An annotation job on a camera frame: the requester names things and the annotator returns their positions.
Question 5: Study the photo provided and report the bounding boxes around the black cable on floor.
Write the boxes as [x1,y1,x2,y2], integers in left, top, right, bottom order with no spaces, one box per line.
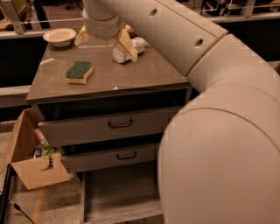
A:
[8,200,35,224]

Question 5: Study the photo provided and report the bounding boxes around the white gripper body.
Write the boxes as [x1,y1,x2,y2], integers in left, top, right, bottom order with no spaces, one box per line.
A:
[82,0,123,39]

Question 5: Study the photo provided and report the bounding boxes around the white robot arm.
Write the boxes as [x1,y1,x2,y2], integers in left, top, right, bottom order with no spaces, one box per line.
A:
[82,0,280,224]

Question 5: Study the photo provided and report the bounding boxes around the grey drawer cabinet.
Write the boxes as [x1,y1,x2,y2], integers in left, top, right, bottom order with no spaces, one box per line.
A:
[25,20,193,176]

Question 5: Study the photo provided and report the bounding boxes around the grey top drawer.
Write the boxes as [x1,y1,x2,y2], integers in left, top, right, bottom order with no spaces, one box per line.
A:
[38,107,180,146]

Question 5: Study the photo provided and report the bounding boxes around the brown cardboard box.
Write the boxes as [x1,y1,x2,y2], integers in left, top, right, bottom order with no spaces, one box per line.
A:
[0,108,71,190]

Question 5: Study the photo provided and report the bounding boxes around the white plastic bottle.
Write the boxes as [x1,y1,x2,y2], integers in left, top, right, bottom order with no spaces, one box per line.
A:
[112,37,148,64]

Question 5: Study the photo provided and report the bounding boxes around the snack packet in box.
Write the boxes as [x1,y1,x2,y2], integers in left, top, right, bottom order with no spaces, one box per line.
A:
[33,129,49,147]

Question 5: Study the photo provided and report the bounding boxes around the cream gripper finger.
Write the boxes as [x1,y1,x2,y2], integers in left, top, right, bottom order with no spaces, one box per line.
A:
[115,29,137,62]
[74,25,92,46]

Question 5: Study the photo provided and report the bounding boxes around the green yellow sponge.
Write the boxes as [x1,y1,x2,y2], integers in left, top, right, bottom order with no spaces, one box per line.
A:
[66,61,93,85]

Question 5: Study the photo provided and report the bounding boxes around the white ceramic bowl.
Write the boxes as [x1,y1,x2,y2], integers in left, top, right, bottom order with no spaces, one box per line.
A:
[43,28,76,47]

